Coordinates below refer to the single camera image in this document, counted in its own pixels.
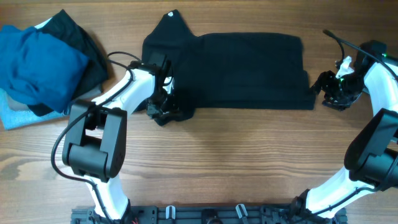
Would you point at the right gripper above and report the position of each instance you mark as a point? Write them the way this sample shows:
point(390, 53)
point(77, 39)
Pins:
point(330, 90)

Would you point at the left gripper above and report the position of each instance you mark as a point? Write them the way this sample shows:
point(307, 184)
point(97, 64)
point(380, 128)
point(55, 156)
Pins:
point(162, 109)

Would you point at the black sports shirt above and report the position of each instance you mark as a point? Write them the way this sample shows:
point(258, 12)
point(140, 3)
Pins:
point(246, 70)

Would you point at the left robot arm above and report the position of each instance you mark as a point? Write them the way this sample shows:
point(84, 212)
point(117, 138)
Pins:
point(95, 138)

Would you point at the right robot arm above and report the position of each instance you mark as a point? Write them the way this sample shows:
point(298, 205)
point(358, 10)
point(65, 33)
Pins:
point(369, 165)

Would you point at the black folded garment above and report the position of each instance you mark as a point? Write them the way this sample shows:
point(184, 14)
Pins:
point(64, 28)

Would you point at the light blue folded garment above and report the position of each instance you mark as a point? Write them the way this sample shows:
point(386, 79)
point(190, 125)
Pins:
point(15, 119)

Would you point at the left white rail clip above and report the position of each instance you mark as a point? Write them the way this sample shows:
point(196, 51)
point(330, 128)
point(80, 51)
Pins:
point(170, 212)

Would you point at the white rail clip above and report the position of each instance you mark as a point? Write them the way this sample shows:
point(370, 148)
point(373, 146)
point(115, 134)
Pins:
point(241, 211)
point(170, 212)

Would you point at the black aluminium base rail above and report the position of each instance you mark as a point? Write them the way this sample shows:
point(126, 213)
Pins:
point(264, 214)

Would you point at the right white rail clip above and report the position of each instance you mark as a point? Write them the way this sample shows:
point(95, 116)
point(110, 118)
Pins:
point(241, 211)

